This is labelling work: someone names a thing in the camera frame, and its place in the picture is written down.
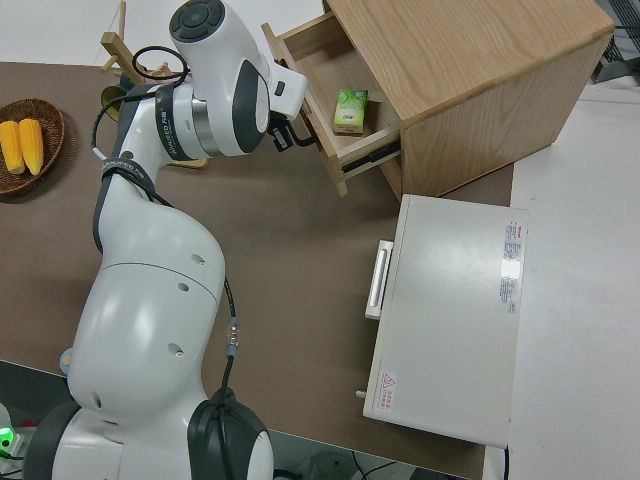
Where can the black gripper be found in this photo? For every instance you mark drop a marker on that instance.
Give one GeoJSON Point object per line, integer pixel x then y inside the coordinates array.
{"type": "Point", "coordinates": [281, 121]}

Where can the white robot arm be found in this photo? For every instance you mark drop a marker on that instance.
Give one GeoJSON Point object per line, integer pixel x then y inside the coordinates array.
{"type": "Point", "coordinates": [150, 300]}

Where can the green tissue pack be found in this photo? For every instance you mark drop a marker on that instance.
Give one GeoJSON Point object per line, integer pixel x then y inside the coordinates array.
{"type": "Point", "coordinates": [350, 112]}

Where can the brown table mat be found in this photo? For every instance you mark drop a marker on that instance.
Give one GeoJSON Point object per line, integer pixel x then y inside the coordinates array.
{"type": "Point", "coordinates": [300, 225]}

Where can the wooden mug tree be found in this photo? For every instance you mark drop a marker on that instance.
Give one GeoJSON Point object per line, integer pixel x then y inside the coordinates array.
{"type": "Point", "coordinates": [112, 45]}

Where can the light wooden cabinet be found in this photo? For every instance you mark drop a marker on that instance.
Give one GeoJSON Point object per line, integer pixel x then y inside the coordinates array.
{"type": "Point", "coordinates": [475, 60]}

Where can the brown wicker basket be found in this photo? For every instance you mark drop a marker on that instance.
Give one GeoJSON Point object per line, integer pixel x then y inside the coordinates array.
{"type": "Point", "coordinates": [52, 150]}

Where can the white toaster oven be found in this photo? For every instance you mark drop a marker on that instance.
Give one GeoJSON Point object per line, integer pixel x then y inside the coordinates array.
{"type": "Point", "coordinates": [450, 310]}

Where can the yellow corn cob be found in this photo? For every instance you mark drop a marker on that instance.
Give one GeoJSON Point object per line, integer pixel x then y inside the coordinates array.
{"type": "Point", "coordinates": [31, 145]}
{"type": "Point", "coordinates": [10, 147]}

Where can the blue call bell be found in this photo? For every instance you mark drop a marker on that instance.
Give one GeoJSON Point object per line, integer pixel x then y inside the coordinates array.
{"type": "Point", "coordinates": [66, 361]}

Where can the black tripod stand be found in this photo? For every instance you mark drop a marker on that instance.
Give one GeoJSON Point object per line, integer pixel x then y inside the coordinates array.
{"type": "Point", "coordinates": [617, 60]}

